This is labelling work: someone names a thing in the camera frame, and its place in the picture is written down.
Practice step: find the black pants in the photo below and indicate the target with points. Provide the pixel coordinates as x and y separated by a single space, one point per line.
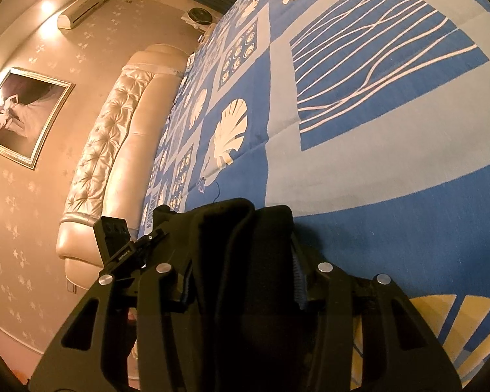
245 294

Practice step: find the cream tufted bed headboard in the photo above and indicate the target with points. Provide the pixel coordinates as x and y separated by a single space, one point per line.
114 139

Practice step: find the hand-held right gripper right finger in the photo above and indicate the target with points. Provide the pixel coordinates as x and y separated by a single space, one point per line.
301 284

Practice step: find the framed wall picture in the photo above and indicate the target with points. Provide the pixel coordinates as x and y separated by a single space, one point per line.
20 116

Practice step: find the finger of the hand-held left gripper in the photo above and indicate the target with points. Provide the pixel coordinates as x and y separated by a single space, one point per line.
153 240

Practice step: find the round dark device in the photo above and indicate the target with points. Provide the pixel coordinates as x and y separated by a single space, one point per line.
200 15

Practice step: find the blue shell print blanket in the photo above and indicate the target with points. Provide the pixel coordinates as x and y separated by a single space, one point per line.
351 139

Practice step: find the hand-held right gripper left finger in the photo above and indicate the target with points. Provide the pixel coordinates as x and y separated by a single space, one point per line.
169 281

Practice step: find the white wall air conditioner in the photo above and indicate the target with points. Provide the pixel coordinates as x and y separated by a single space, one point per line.
85 10

